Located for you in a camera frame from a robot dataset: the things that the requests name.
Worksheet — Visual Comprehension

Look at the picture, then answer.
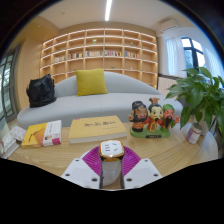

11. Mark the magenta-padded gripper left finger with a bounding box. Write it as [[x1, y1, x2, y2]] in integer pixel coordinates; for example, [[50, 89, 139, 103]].
[[60, 145, 103, 190]]

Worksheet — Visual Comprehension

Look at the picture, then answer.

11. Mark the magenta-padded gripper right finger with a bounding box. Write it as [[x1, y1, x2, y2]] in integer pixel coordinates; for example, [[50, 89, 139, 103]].
[[120, 145, 163, 190]]

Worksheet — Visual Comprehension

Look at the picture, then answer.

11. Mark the white charger with gold band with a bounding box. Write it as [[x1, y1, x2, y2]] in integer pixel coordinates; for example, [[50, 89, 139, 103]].
[[98, 139, 126, 188]]

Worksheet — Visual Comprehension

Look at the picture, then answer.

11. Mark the large yellow book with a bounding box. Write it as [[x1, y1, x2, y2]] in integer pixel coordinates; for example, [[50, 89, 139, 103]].
[[68, 115, 128, 145]]

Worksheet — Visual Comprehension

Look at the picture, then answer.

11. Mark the three-character painted figurine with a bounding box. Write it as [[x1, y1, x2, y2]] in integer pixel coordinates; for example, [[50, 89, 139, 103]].
[[127, 97, 181, 139]]

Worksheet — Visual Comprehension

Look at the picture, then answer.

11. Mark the yellow and white book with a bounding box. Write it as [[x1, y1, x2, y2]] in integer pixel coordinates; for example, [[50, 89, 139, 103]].
[[21, 119, 63, 149]]

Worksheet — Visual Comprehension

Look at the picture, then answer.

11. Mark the grey curved sofa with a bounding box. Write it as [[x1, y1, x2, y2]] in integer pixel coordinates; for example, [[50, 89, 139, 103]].
[[16, 70, 184, 131]]

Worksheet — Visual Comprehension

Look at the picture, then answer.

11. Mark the black bag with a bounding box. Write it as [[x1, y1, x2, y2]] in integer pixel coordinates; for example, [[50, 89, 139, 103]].
[[25, 73, 57, 109]]

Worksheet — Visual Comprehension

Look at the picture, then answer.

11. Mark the yellow cushion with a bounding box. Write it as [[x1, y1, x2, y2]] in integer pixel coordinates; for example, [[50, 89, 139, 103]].
[[74, 68, 109, 97]]

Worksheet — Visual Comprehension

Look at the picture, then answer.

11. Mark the green potted plant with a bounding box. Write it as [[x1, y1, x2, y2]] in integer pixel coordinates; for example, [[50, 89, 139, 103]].
[[164, 66, 224, 148]]

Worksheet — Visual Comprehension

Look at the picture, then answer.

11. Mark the white sheer curtain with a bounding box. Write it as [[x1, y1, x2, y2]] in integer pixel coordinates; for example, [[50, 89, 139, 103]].
[[203, 46, 224, 81], [165, 35, 187, 78]]

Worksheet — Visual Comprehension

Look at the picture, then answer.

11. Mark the dark-framed window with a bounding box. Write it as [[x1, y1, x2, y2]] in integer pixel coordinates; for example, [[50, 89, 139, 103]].
[[180, 37, 207, 71]]

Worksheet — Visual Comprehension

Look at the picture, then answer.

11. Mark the white air conditioner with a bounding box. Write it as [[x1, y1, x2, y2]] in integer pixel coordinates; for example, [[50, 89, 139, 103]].
[[159, 18, 181, 34]]

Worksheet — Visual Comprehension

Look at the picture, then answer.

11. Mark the long ceiling light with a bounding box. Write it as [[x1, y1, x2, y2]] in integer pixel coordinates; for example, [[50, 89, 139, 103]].
[[104, 0, 114, 22]]

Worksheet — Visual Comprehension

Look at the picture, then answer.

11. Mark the glass door with grey frame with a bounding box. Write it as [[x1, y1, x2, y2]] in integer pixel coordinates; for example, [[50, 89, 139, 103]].
[[0, 48, 19, 123]]

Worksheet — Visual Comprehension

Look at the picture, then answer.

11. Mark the wooden wall shelf unit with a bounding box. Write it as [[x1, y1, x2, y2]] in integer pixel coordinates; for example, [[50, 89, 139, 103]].
[[39, 28, 159, 89]]

